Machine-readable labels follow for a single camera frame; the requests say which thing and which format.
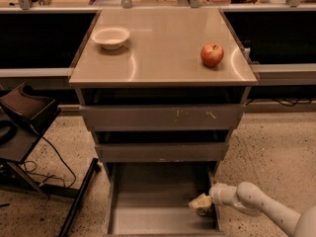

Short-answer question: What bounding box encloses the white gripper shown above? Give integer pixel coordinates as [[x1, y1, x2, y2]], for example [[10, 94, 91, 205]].
[[191, 177, 239, 216]]

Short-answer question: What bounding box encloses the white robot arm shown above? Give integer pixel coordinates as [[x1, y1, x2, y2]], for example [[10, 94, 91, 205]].
[[189, 182, 316, 237]]

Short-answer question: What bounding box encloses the grey bottom drawer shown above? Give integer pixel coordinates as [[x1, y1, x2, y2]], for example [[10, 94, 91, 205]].
[[105, 162, 226, 237]]

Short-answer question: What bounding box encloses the grey drawer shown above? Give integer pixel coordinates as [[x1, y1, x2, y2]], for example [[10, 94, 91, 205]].
[[105, 162, 226, 237], [95, 142, 229, 163], [80, 105, 244, 131]]

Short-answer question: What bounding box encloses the grey top drawer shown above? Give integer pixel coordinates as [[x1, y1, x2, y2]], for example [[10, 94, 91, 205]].
[[80, 105, 244, 131]]

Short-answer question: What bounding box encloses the grey middle drawer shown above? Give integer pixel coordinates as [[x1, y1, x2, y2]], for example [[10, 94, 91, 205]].
[[95, 142, 229, 163]]

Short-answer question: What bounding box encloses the grey drawer cabinet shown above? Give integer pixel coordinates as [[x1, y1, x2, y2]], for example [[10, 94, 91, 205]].
[[68, 7, 259, 237]]

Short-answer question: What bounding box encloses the black cart leg bar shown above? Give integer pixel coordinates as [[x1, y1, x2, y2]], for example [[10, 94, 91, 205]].
[[57, 158, 100, 237]]

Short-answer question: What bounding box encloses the red apple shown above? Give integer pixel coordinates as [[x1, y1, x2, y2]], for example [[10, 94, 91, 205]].
[[200, 42, 224, 67]]

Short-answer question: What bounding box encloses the white bowl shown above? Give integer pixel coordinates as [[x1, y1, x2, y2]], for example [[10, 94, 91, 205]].
[[91, 27, 130, 50]]

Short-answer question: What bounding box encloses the black side cart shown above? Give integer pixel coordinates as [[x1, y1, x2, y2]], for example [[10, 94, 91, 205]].
[[0, 83, 60, 198]]

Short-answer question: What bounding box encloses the black cable under ledge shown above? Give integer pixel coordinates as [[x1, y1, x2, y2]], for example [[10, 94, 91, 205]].
[[245, 98, 314, 108]]

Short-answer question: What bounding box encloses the black cable on floor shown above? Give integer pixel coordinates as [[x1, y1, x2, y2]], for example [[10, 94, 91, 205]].
[[22, 124, 78, 190]]

